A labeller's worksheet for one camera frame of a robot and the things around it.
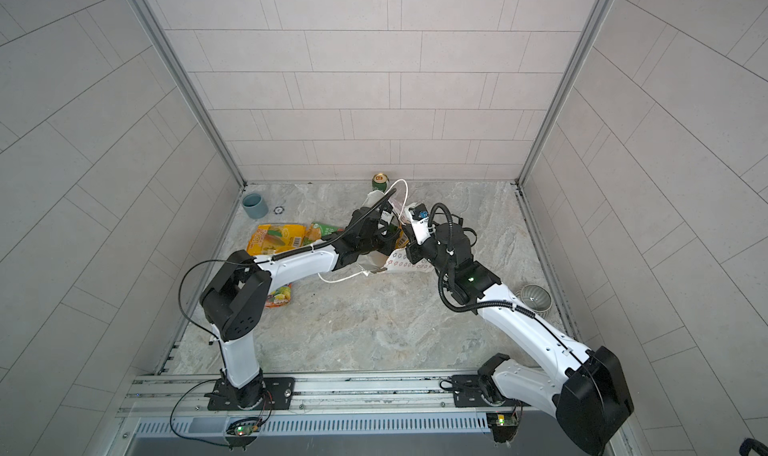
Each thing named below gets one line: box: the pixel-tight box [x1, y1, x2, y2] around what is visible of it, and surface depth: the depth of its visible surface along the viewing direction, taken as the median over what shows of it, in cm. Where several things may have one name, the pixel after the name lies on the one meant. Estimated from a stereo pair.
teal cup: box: [242, 193, 269, 219], surface depth 106 cm
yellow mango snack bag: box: [246, 224, 307, 256], surface depth 97 cm
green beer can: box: [372, 172, 390, 193], surface depth 107 cm
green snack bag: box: [302, 221, 345, 245], surface depth 101 cm
